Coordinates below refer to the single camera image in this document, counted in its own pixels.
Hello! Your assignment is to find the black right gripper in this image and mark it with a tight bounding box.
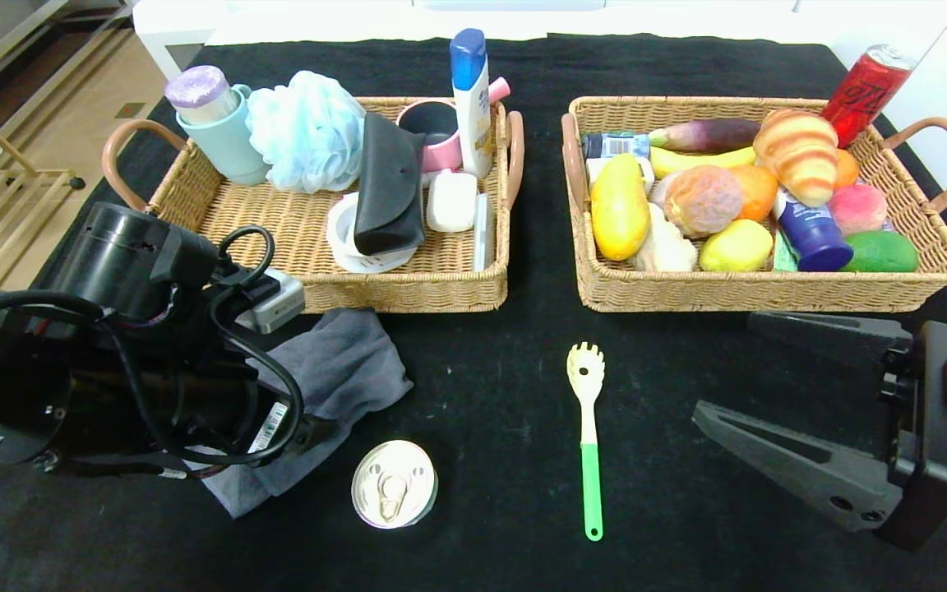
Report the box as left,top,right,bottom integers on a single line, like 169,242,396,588
691,311,947,552

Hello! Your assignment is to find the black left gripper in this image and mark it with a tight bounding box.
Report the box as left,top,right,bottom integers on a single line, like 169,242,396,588
233,377,339,466

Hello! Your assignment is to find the gray towel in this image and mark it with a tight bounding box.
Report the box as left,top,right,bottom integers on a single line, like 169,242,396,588
194,308,414,520

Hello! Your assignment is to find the pull tab tin can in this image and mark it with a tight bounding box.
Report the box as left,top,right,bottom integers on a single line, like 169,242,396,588
351,440,439,530

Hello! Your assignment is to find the white drink bottle blue cap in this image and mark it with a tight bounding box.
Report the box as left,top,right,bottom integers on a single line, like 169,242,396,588
772,185,854,272

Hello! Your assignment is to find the toy cream puff bun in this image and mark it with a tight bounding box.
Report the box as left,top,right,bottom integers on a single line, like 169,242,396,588
664,166,744,238

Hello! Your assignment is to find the green handled pasta spoon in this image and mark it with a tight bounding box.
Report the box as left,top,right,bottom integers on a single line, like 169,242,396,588
566,343,606,542

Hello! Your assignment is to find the toy croissant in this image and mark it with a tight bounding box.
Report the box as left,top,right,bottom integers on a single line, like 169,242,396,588
753,109,840,208

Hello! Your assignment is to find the rectangular wicker basket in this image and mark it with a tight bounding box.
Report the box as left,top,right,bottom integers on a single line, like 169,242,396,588
561,96,947,313
102,96,525,316

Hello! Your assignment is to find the toy green lime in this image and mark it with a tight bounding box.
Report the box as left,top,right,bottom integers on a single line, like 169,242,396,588
842,230,920,273

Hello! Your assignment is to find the toy yellow lemon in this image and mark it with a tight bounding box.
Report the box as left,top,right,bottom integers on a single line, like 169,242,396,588
699,219,774,273

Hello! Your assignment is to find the white round container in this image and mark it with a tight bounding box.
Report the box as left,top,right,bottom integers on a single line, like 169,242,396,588
326,192,418,275

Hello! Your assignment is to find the toy pink peach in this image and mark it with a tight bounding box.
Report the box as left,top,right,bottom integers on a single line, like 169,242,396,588
827,183,889,236

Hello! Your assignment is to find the black tablecloth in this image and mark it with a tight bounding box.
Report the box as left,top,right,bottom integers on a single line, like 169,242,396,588
0,33,947,592

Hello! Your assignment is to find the large toy orange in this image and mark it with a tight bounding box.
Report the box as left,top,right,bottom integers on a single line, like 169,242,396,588
732,164,780,223

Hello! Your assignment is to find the toy white garlic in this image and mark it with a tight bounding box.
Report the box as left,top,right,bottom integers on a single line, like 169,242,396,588
635,202,698,273

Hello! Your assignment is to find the small toy orange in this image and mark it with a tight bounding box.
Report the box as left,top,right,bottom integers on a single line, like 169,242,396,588
831,148,860,190

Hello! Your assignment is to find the white comb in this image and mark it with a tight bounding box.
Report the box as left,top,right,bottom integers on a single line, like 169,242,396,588
472,193,494,273

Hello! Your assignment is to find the black glasses case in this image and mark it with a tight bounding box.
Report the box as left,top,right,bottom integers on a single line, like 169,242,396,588
353,113,427,257

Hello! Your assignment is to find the white soap box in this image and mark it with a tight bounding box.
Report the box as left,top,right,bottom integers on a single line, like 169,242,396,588
426,170,479,234

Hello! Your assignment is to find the toy yellow banana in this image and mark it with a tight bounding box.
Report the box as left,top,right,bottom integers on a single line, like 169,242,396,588
650,146,758,180

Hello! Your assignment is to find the toy yellow papaya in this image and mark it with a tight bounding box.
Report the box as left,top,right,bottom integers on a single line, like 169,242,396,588
589,155,651,262

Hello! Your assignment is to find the light blue bath pouf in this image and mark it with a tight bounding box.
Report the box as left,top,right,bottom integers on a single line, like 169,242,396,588
246,71,366,194

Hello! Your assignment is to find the pink mug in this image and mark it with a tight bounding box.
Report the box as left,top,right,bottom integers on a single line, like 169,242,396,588
396,77,512,174

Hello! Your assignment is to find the teal plastic cup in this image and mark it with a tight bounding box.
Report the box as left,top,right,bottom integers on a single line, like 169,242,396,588
176,84,271,187

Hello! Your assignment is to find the toy purple eggplant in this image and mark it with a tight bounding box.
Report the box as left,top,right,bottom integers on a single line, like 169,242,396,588
649,118,762,154

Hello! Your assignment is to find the red soda can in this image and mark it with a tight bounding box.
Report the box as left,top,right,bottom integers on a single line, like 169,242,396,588
820,44,917,149

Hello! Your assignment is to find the blue barcode snack packet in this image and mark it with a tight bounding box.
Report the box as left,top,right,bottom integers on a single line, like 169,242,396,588
580,132,655,161

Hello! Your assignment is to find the white shampoo bottle blue cap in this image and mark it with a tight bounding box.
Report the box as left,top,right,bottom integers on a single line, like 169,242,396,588
449,30,494,180

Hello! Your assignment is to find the purple lidded jar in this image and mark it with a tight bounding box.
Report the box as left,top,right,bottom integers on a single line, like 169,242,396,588
164,66,240,127

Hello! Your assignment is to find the gold metal rack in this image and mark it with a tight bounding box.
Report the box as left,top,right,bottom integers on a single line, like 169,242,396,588
0,144,88,301

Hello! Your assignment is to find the black camera cable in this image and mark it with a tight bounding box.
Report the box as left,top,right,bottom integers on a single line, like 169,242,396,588
215,224,307,468

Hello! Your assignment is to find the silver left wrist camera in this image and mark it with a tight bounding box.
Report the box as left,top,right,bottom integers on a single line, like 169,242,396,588
235,267,307,335

